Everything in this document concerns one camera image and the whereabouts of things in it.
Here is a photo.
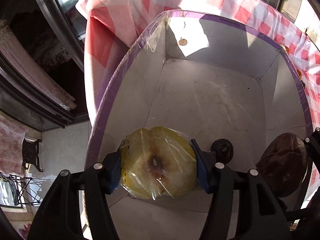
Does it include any dark purple round fruit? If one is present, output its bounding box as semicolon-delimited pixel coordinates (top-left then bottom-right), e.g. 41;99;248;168
256;133;308;198

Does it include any small dark wrinkled fruit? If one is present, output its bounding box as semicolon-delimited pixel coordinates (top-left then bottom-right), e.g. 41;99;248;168
210;139;234;165

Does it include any small orange tangerine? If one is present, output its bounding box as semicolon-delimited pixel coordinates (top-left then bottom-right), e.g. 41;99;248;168
296;69;302;79

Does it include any green apple half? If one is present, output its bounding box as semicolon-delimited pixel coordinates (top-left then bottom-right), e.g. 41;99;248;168
119;127;197;200

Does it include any black drying rack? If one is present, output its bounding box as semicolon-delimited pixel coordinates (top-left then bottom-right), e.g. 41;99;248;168
0;138;54;208

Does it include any pink lace curtain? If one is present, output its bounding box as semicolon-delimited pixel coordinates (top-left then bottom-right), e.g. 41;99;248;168
1;20;77;111

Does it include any red white checkered tablecloth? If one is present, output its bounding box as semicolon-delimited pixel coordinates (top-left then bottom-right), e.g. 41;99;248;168
75;0;320;201

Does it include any black window frame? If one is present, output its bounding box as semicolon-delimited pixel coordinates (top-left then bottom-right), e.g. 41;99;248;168
36;0;87;71

